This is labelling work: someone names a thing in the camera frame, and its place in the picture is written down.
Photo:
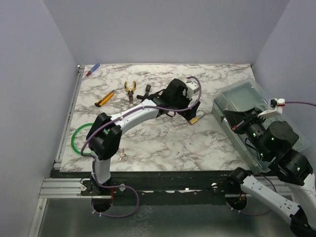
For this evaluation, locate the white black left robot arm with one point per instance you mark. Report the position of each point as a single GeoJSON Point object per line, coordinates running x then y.
{"type": "Point", "coordinates": [103, 139]}

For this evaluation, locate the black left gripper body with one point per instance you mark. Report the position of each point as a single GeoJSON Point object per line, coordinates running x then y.
{"type": "Point", "coordinates": [182, 102]}

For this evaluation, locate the small wing bolt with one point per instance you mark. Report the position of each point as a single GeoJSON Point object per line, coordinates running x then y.
{"type": "Point", "coordinates": [122, 155]}

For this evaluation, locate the aluminium rail frame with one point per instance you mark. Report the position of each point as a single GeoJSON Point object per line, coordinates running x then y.
{"type": "Point", "coordinates": [81, 111]}

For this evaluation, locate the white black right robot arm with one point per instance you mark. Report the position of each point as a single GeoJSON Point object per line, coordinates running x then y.
{"type": "Point", "coordinates": [275, 146]}

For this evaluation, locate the blue red screwdriver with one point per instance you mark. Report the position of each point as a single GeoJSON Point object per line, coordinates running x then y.
{"type": "Point", "coordinates": [94, 68]}

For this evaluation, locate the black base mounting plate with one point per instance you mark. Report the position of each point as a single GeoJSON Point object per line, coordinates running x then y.
{"type": "Point", "coordinates": [164, 188]}

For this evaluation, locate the black T-shaped pipe fitting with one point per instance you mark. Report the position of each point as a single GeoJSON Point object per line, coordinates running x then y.
{"type": "Point", "coordinates": [147, 94]}

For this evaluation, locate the brass padlock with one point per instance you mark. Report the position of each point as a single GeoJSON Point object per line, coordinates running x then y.
{"type": "Point", "coordinates": [199, 115]}

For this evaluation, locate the yellow black pliers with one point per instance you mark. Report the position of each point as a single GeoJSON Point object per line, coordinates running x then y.
{"type": "Point", "coordinates": [129, 91]}

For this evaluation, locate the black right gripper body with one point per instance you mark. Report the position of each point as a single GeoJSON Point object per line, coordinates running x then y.
{"type": "Point", "coordinates": [252, 123]}

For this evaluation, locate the yellow black utility knife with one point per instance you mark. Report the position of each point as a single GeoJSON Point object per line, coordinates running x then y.
{"type": "Point", "coordinates": [105, 99]}

